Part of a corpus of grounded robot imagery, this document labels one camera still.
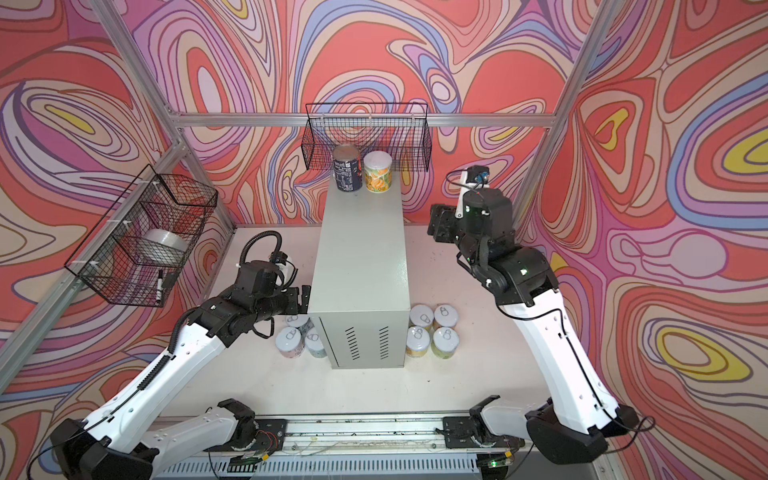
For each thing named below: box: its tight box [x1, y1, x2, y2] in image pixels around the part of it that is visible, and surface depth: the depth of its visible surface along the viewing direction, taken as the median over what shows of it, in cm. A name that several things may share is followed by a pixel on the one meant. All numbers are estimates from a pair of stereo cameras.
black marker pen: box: [156, 269, 163, 303], surface depth 73 cm
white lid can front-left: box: [276, 327, 305, 359], surface depth 86 cm
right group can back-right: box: [434, 303, 458, 328], surface depth 90 cm
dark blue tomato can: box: [333, 145, 363, 192], surface depth 77 cm
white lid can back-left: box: [286, 314, 309, 328], surface depth 90 cm
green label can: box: [431, 326, 460, 359], surface depth 86 cm
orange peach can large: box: [364, 150, 393, 194], surface depth 79 cm
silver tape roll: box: [142, 228, 189, 253], surface depth 75 cm
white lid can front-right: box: [305, 330, 327, 358], surface depth 86 cm
